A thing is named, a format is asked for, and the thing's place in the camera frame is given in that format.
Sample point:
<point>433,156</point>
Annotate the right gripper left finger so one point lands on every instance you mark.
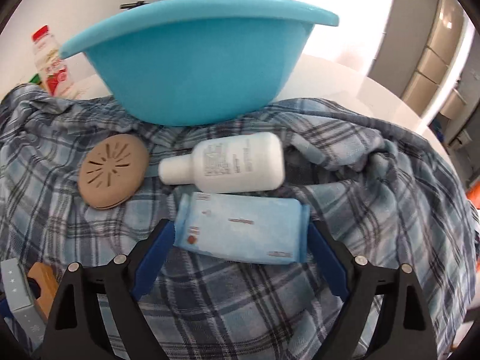
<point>75,328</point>

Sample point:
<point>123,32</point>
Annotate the white lotion bottle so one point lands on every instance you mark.
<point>229,165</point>

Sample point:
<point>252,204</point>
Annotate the bicycle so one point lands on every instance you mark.
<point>132,5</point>

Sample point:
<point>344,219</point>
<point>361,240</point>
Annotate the green yellow package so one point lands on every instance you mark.
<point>36,80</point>

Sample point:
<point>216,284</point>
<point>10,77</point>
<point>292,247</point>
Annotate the cabinet with drawers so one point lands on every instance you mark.
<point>444,55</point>

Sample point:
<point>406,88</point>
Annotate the tan round slotted disc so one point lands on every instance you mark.
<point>113,171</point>

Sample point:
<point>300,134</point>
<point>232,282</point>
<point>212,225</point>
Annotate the grey star box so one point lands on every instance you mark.
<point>21,301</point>

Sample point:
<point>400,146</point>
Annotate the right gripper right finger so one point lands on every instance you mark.
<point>404,329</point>

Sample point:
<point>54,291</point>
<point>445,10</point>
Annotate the blue tissue pack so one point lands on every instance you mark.
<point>246,229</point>

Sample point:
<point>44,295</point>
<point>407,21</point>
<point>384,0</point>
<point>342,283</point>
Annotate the orange soap bar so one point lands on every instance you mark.
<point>44,285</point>

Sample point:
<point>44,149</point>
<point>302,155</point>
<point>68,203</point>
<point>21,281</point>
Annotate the red cap milk bottle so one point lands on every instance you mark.
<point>52,70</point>

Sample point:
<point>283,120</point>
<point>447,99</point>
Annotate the blue plaid cloth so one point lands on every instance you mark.
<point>381,190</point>

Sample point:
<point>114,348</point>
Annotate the blue plastic basin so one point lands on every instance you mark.
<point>197,62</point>

